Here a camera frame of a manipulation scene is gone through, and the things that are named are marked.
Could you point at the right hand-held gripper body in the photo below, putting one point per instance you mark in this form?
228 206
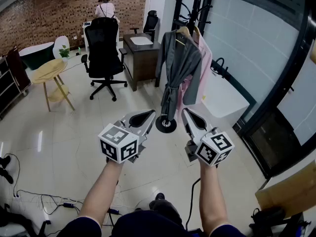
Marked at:
214 149

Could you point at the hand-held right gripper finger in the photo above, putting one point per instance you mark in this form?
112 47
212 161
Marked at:
191 128
204 122

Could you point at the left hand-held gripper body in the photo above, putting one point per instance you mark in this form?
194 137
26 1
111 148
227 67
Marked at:
116 142

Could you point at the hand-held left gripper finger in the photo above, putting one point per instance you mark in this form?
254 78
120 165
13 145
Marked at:
138 111
148 126

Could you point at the pink robe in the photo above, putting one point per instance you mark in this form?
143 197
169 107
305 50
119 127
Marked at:
205 65

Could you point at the grey robe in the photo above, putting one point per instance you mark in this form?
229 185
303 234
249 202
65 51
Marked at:
180 65

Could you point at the wooden clothes hanger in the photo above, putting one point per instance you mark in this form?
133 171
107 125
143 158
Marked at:
184 31
197 30

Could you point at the person's right forearm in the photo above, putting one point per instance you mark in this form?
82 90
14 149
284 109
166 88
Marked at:
212 194

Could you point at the person's left forearm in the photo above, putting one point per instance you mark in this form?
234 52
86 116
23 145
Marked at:
103 189

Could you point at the black coat rack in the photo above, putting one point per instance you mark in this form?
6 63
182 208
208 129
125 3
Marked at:
166 124

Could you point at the white bathtub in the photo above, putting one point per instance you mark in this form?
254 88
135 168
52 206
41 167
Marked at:
224 95

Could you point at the person's black shoe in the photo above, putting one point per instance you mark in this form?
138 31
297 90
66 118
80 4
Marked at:
160 196

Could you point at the black office chair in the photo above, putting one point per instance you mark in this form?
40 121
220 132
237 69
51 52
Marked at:
150 22
103 48

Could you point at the person's dark trouser leg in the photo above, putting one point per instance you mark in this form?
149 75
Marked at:
165 209

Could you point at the black power adapter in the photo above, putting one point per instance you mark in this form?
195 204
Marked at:
68 205

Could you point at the cardboard box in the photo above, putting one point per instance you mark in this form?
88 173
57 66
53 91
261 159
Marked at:
288 189

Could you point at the person's navy shirt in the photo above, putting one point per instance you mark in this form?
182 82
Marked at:
143 225

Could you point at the black bag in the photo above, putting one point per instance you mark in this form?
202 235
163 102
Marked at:
267 218

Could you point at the potted green plant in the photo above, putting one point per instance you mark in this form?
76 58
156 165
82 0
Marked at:
64 52

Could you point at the yellow round side table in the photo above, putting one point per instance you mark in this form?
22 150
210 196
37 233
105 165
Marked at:
48 70

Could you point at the green bathtub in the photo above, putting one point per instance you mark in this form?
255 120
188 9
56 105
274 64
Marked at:
37 57

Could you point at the dark shelf cart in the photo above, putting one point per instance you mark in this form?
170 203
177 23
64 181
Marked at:
11 83

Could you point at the black glass door frame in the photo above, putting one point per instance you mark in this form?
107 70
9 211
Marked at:
276 95

